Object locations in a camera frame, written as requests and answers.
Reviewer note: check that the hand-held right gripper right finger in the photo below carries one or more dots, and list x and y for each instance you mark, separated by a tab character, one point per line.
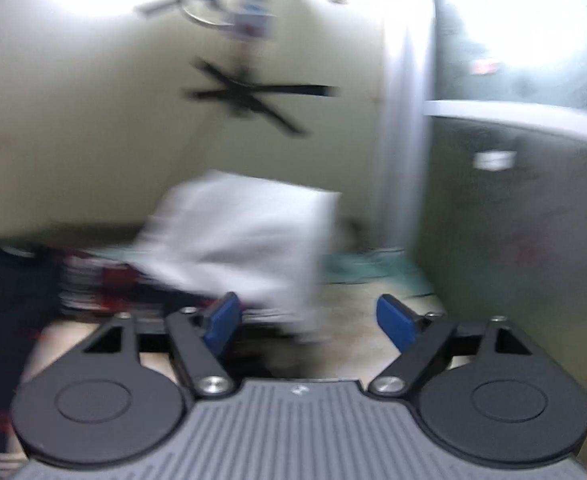
398	321

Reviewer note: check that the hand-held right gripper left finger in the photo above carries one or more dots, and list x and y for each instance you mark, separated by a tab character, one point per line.
222	321

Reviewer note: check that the white garment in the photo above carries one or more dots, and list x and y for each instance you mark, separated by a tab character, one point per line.
243	230

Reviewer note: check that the navy patterned knit sweater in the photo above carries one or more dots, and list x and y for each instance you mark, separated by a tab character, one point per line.
103	280

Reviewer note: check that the beige patterned bed sheet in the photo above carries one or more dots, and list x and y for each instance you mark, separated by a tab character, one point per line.
363	310

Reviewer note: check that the white rectangular label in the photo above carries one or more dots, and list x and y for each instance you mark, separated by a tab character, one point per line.
494	160

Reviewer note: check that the dark cloth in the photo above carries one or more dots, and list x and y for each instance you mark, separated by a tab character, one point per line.
8	320

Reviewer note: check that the black tape cross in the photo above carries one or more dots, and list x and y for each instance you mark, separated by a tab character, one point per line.
246	94

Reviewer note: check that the white wall strip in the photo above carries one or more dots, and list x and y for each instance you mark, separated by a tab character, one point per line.
158	5

